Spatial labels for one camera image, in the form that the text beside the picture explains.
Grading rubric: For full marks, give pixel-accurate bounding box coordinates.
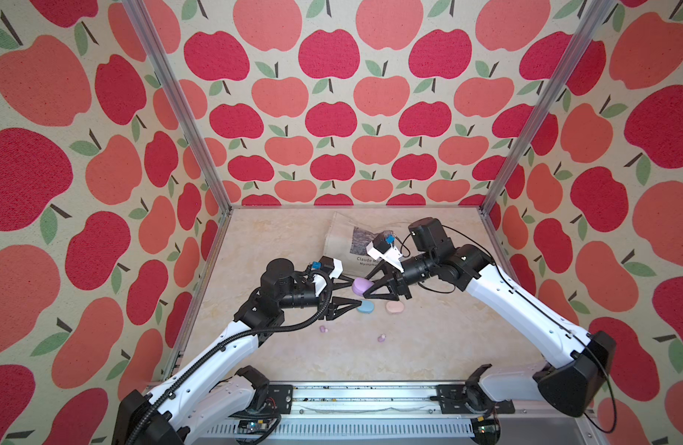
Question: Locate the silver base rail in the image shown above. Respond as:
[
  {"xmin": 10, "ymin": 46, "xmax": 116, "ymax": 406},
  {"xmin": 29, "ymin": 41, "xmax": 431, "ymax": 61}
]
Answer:
[{"xmin": 198, "ymin": 381, "xmax": 581, "ymax": 444}]

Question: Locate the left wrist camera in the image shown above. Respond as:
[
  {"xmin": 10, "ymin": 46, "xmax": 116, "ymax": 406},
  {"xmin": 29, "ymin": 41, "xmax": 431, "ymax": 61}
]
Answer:
[{"xmin": 310, "ymin": 256, "xmax": 343, "ymax": 297}]

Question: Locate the right aluminium frame post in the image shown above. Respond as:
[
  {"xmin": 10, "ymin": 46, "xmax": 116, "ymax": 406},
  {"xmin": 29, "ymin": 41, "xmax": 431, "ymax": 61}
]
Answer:
[{"xmin": 479, "ymin": 0, "xmax": 618, "ymax": 219}]

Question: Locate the left aluminium frame post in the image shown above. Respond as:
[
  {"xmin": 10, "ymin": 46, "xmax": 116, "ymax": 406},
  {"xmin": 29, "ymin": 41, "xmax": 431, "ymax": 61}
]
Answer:
[{"xmin": 123, "ymin": 0, "xmax": 232, "ymax": 218}]

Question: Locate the blue earbud charging case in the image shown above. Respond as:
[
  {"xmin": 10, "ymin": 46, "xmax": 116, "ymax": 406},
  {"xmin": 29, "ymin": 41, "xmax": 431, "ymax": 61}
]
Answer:
[{"xmin": 356, "ymin": 300, "xmax": 375, "ymax": 314}]

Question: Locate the aluminium frame post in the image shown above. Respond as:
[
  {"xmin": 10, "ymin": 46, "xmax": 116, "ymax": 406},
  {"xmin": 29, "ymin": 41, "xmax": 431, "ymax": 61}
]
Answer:
[
  {"xmin": 479, "ymin": 0, "xmax": 618, "ymax": 219},
  {"xmin": 123, "ymin": 0, "xmax": 232, "ymax": 218}
]

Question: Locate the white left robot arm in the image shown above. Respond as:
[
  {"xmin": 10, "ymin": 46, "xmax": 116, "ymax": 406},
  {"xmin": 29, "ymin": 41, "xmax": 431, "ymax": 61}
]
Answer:
[{"xmin": 113, "ymin": 256, "xmax": 360, "ymax": 444}]

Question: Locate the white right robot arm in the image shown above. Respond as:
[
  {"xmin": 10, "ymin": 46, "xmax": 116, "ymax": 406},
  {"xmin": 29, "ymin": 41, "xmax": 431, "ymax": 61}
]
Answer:
[{"xmin": 353, "ymin": 217, "xmax": 616, "ymax": 417}]

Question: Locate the black corrugated cable conduit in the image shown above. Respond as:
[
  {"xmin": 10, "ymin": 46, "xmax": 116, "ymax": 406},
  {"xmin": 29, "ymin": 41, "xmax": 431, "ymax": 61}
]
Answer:
[{"xmin": 123, "ymin": 269, "xmax": 334, "ymax": 445}]

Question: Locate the pink earbud charging case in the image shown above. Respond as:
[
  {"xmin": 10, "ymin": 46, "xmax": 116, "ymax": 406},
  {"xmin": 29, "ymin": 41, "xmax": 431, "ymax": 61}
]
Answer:
[{"xmin": 385, "ymin": 301, "xmax": 406, "ymax": 314}]

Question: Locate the purple earbud charging case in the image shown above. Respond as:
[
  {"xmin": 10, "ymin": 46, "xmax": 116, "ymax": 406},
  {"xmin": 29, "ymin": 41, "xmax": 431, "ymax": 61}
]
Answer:
[{"xmin": 352, "ymin": 277, "xmax": 374, "ymax": 297}]

